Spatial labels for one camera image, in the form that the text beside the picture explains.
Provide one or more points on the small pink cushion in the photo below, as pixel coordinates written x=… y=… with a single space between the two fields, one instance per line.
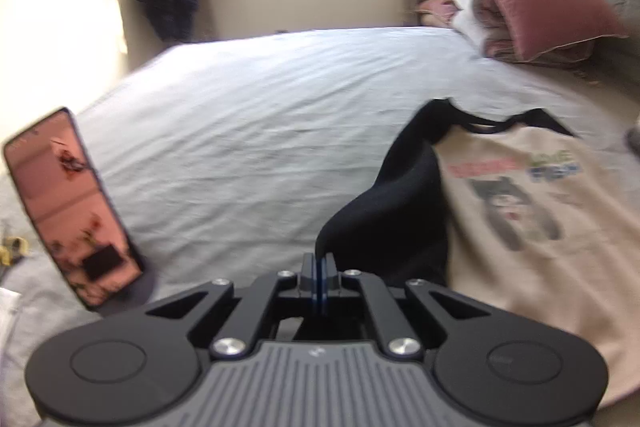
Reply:
x=440 y=9

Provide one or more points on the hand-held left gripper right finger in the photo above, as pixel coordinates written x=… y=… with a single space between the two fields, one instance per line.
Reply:
x=328 y=279

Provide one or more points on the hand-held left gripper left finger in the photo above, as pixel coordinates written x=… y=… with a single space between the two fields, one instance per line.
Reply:
x=310 y=279

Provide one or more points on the smartphone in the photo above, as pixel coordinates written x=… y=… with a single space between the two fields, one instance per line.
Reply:
x=65 y=207

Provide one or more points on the small yellow object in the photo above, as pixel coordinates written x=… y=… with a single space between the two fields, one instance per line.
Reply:
x=12 y=249

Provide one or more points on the grey bed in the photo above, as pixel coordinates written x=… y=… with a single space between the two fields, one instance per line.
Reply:
x=250 y=132

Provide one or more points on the beige and black printed sweatshirt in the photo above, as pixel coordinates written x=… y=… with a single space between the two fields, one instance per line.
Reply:
x=500 y=257

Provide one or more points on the folded white and pink quilt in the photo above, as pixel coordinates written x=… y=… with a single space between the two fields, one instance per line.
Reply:
x=475 y=17

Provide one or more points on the folded grey cloth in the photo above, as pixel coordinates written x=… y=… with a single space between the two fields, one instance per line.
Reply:
x=634 y=139

